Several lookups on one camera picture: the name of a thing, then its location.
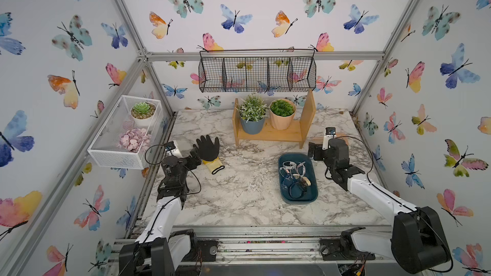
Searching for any pink strap watch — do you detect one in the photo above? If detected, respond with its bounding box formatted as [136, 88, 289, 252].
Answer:
[296, 162, 306, 177]

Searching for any beige strap watch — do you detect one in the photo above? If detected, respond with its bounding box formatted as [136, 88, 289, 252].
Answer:
[299, 176, 311, 188]

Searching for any black digital watch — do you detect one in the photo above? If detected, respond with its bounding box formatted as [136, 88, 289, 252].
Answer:
[288, 181, 308, 200]

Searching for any blue round watch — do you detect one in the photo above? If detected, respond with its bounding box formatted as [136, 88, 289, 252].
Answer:
[280, 172, 295, 189]

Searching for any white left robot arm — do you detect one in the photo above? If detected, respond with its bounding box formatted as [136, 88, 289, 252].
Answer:
[118, 149, 202, 275]

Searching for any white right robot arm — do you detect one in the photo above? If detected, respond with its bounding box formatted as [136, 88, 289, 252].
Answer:
[308, 137, 454, 274]

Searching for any dark teal storage box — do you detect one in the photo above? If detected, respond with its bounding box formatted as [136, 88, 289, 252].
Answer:
[278, 153, 318, 204]

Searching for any black and yellow work glove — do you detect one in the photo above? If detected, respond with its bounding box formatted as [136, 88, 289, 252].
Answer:
[193, 135, 225, 175]

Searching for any wooden plant shelf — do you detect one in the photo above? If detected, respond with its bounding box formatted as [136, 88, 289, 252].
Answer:
[232, 91, 317, 149]

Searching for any pink pebbles pile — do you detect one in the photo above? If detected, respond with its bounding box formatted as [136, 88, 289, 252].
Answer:
[118, 128, 151, 153]

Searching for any succulent in white pot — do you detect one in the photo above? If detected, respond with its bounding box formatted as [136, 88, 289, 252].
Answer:
[131, 102, 156, 129]

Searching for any pink plant pot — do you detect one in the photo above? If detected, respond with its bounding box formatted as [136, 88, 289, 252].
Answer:
[270, 99, 296, 130]

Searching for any green moss plant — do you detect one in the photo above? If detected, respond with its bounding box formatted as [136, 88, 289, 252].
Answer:
[270, 100, 295, 117]

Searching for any blue plant pot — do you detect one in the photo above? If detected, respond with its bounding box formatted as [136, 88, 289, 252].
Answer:
[240, 118, 265, 135]

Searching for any green leafy plant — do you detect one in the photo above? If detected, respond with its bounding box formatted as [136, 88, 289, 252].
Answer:
[239, 94, 268, 122]

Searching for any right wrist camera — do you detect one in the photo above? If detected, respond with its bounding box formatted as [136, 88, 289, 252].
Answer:
[322, 126, 336, 150]

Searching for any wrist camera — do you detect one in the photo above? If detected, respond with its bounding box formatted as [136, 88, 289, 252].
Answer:
[322, 126, 336, 150]
[164, 141, 183, 158]

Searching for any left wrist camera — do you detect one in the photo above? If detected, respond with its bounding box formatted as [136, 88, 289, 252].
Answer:
[164, 141, 183, 158]

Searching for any white mesh wall shelf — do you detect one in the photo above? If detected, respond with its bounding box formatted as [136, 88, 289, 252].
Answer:
[88, 95, 162, 169]

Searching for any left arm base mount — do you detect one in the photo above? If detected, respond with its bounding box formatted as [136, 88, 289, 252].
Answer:
[168, 229, 218, 267]

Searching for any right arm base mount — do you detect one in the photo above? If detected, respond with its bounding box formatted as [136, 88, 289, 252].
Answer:
[319, 227, 376, 261]

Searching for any aluminium front rail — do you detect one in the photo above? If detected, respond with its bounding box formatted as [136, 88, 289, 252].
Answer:
[107, 225, 430, 266]

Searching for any black wire wall basket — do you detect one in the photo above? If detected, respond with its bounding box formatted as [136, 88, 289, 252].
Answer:
[198, 49, 317, 96]

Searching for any aluminium frame post left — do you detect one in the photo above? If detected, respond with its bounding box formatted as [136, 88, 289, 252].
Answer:
[111, 0, 175, 118]

